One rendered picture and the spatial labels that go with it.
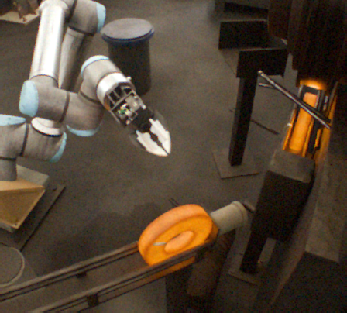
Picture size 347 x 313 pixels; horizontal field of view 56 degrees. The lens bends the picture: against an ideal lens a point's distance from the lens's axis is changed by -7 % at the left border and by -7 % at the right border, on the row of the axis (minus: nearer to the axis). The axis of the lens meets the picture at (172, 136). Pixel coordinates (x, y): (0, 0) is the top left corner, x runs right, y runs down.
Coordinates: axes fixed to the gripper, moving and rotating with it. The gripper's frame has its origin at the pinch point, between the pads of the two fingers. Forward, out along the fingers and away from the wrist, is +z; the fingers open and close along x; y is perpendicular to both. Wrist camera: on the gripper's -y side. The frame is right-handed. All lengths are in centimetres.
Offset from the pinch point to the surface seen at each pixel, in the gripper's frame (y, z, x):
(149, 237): 2.9, 14.3, -12.7
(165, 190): -83, -45, -17
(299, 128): -19.4, 8.3, 28.1
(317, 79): 3.7, 14.1, 31.0
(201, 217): -1.8, 16.1, -3.1
